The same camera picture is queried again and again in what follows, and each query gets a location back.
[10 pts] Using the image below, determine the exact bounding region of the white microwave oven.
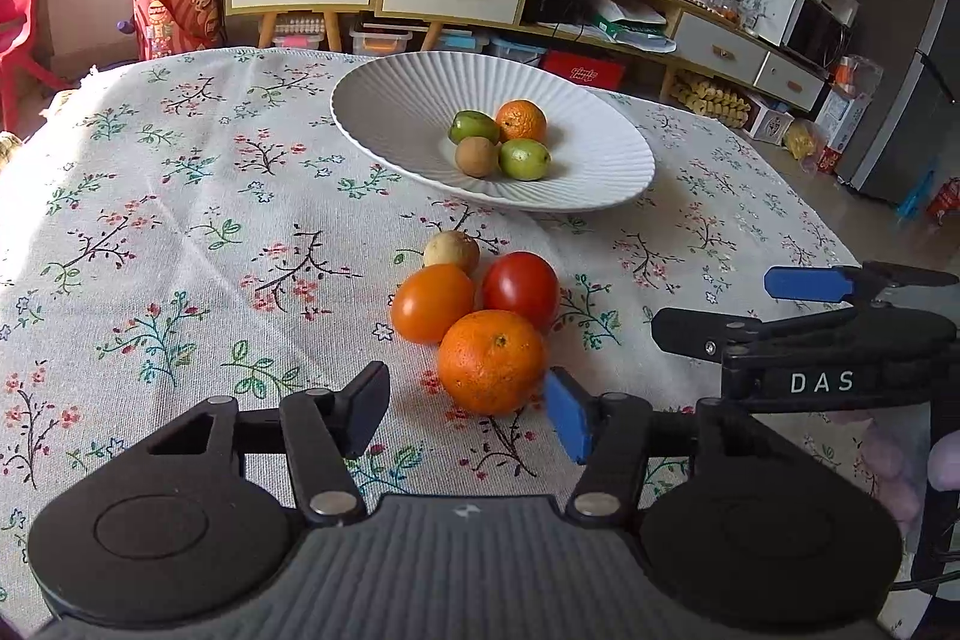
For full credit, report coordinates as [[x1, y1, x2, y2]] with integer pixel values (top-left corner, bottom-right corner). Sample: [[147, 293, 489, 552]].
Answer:
[[740, 0, 859, 70]]

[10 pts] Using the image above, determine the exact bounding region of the green lime fruit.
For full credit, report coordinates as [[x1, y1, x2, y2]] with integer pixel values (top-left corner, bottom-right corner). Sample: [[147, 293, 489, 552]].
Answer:
[[448, 110, 501, 145]]

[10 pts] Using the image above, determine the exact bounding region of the red storage box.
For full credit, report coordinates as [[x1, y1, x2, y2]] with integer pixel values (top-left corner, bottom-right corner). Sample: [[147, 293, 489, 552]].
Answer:
[[540, 50, 626, 91]]

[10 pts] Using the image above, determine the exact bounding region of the grey refrigerator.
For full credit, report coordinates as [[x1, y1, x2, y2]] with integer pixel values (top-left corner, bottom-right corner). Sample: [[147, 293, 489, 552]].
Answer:
[[836, 0, 958, 205]]

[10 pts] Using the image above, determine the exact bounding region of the pale brown kiwi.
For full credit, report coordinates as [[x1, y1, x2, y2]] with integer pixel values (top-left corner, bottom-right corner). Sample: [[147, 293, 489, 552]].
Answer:
[[423, 230, 480, 276]]

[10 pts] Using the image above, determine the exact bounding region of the red decorated bucket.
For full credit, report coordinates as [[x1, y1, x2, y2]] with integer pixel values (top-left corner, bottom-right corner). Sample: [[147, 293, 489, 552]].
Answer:
[[132, 0, 223, 60]]

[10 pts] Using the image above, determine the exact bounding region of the floral tablecloth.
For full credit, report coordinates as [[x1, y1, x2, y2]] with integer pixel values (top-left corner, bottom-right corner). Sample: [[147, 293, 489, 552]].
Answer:
[[0, 47, 960, 640]]

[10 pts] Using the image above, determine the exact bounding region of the clear storage bin orange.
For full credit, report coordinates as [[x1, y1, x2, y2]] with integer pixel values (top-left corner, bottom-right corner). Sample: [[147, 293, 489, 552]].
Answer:
[[350, 29, 412, 57]]

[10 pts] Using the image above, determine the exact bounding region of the textured orange mandarin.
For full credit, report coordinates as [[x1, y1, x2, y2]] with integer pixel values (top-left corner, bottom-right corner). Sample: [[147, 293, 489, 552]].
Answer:
[[494, 99, 548, 143]]

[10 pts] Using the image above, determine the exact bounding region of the large orange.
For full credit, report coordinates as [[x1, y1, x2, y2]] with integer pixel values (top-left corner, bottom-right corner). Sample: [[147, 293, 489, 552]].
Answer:
[[438, 310, 548, 416]]

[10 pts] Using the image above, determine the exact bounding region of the brown kiwi fruit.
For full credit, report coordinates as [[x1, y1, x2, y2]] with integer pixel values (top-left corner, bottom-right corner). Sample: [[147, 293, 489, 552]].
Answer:
[[454, 136, 498, 179]]

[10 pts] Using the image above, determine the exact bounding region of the white ribbed plate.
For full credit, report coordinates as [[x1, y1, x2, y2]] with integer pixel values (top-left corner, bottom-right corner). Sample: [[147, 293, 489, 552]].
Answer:
[[331, 50, 656, 213]]

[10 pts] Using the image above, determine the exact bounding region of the red tomato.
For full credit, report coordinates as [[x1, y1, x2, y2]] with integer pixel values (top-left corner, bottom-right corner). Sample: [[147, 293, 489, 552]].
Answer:
[[480, 252, 560, 331]]

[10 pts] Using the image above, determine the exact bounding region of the right hand pink glove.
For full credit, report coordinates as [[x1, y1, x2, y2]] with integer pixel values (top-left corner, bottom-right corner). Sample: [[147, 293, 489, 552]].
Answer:
[[827, 411, 958, 533]]

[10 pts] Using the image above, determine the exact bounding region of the smooth orange tomato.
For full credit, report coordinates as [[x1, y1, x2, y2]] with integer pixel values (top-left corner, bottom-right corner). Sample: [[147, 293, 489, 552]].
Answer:
[[391, 265, 475, 344]]

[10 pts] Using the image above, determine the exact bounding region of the long low tv cabinet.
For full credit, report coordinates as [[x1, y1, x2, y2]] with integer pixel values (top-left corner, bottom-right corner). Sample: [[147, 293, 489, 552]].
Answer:
[[377, 0, 825, 110]]

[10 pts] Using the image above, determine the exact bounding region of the red plastic chair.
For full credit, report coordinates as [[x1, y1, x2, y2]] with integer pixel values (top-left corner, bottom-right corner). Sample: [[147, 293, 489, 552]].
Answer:
[[0, 0, 70, 133]]

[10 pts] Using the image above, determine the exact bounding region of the clear storage bin blue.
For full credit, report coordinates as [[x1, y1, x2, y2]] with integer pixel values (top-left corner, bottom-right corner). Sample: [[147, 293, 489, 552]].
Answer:
[[490, 35, 547, 67]]

